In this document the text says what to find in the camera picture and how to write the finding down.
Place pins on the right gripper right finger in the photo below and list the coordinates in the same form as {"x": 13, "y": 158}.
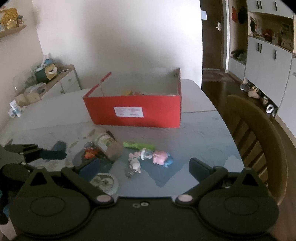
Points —
{"x": 208, "y": 177}

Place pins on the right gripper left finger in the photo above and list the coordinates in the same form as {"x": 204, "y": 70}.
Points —
{"x": 80, "y": 176}

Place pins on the orange small toy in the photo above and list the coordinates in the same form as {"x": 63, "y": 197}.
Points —
{"x": 91, "y": 153}

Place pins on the green lid paper jar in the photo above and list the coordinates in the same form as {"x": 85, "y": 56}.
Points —
{"x": 109, "y": 146}

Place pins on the pink blue toy figure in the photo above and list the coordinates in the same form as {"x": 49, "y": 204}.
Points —
{"x": 158, "y": 157}

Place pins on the white bunny figurine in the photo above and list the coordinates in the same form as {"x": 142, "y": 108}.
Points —
{"x": 133, "y": 166}

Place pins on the green stick tube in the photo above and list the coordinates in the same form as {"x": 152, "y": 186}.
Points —
{"x": 139, "y": 146}

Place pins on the yellow small box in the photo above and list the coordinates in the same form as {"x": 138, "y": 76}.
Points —
{"x": 127, "y": 93}

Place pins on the wooden chair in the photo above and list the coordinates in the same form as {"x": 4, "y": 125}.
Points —
{"x": 258, "y": 143}

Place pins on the white side cabinet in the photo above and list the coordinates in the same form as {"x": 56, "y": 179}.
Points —
{"x": 61, "y": 84}

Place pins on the teal yellow tissue holder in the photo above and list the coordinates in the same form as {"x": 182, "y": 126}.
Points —
{"x": 46, "y": 72}

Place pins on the white sunglasses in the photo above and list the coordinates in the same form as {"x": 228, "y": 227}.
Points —
{"x": 63, "y": 71}

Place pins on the red cardboard box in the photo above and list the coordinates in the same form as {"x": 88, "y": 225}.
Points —
{"x": 156, "y": 100}

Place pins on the dark brown door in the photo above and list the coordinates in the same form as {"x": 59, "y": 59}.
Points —
{"x": 212, "y": 30}

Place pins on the wall shelf with ornaments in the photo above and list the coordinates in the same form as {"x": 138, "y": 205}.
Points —
{"x": 11, "y": 21}

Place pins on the white wall cabinet unit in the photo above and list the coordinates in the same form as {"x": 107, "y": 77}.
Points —
{"x": 261, "y": 47}

